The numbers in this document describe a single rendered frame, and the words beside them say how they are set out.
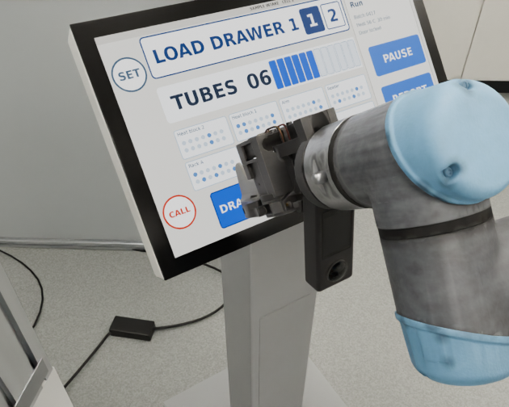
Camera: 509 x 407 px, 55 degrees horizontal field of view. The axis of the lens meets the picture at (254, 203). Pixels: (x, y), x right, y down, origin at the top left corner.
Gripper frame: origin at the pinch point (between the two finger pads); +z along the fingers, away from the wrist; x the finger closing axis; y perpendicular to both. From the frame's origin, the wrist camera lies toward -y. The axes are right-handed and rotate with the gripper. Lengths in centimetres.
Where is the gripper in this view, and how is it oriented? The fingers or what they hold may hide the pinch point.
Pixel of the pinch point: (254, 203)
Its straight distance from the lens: 61.1
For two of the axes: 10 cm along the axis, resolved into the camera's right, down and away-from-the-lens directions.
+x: -8.6, 3.4, -3.9
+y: -3.3, -9.4, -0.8
